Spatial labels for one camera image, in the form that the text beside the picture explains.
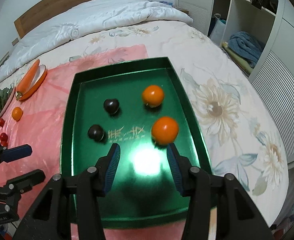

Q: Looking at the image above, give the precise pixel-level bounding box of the dark plum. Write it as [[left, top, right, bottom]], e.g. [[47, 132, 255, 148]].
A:
[[103, 99, 120, 115], [87, 124, 105, 142]]

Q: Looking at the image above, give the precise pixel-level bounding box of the carrot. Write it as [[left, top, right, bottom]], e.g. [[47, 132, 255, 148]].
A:
[[15, 59, 40, 100]]

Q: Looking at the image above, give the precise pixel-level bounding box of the pink plastic sheet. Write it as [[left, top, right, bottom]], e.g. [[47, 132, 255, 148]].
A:
[[0, 44, 195, 240]]

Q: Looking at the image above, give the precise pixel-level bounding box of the green leafy vegetable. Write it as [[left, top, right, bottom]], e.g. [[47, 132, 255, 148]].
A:
[[0, 87, 13, 113]]

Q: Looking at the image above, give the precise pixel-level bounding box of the orange white plate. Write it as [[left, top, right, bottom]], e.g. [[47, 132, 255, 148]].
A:
[[18, 64, 47, 101]]

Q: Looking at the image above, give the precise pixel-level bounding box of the floral bed sheet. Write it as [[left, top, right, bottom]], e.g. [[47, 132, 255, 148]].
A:
[[40, 21, 289, 224]]

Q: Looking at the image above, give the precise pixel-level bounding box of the green tray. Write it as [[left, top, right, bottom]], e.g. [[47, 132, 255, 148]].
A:
[[60, 57, 211, 229]]

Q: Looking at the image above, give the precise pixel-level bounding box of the white shopping bag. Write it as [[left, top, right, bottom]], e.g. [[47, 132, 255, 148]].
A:
[[209, 13, 226, 46]]

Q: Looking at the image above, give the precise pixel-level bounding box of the white wardrobe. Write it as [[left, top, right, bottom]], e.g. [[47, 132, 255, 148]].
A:
[[174, 0, 294, 170]]

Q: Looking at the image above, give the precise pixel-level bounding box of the white duvet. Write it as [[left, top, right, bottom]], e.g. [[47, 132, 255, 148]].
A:
[[0, 0, 193, 83]]

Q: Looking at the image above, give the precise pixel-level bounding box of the orange tangerine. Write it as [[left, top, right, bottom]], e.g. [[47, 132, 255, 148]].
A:
[[12, 107, 23, 121], [141, 85, 164, 108], [151, 116, 179, 146]]

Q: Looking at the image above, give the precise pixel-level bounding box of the blue towel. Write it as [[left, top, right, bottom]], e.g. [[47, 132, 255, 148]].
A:
[[228, 31, 265, 68]]

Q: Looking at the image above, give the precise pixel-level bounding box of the white plate with greens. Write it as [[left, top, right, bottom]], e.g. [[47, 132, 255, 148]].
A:
[[0, 84, 16, 117]]

